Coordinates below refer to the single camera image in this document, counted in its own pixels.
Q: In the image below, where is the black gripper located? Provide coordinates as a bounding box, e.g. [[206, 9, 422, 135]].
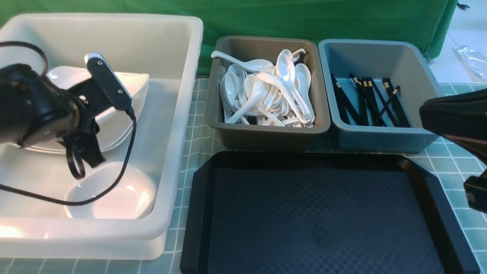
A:
[[419, 89, 487, 213], [0, 64, 107, 169]]

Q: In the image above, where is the black chopstick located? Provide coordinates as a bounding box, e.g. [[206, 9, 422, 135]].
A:
[[373, 88, 399, 127], [382, 78, 411, 127], [361, 77, 383, 126], [331, 74, 351, 125], [349, 73, 373, 126]]

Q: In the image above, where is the large white square rice plate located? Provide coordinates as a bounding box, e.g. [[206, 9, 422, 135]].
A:
[[46, 66, 150, 134]]

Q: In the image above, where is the white small bowl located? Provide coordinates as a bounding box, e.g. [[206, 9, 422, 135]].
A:
[[65, 162, 156, 220]]

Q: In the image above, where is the white ceramic soup spoon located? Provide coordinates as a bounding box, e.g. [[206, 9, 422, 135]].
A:
[[211, 50, 274, 73]]

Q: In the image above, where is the bottom white plate in tub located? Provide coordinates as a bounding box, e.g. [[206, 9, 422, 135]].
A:
[[26, 126, 133, 155]]

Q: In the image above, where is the white plate in tub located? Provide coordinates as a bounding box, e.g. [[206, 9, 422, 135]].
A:
[[26, 126, 133, 155], [32, 108, 132, 150]]

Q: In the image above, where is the top white plate in tub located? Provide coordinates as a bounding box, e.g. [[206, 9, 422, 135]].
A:
[[32, 108, 132, 150]]

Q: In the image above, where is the green checkered tablecloth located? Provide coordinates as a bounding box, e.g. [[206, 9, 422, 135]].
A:
[[0, 78, 487, 274]]

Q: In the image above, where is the clear plastic bag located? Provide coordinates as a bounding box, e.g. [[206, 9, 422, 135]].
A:
[[453, 46, 487, 81]]

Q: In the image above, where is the blue-grey plastic chopstick bin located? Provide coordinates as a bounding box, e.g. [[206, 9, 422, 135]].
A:
[[318, 39, 445, 153]]

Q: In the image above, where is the green backdrop cloth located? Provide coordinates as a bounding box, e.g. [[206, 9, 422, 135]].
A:
[[1, 0, 457, 75]]

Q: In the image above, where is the large translucent white tub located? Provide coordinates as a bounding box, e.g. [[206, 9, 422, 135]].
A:
[[1, 13, 203, 260]]

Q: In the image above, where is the right white spoon in bin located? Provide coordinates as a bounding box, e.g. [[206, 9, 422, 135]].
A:
[[295, 64, 315, 124]]

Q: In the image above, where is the upright white spoon in bin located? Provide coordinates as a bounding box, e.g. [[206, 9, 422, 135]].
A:
[[275, 49, 310, 124]]

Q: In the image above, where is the left white spoon in bin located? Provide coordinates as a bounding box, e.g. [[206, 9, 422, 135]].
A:
[[220, 72, 242, 123]]

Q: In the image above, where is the black plastic serving tray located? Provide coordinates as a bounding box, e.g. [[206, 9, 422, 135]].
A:
[[180, 151, 480, 274]]

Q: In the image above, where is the long diagonal white spoon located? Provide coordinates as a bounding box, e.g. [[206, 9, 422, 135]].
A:
[[226, 81, 268, 124]]

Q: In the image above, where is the black camera cable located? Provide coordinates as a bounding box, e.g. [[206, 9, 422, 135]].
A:
[[0, 41, 137, 206]]

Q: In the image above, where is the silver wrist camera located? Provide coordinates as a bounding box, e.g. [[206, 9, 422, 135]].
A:
[[84, 52, 134, 115]]

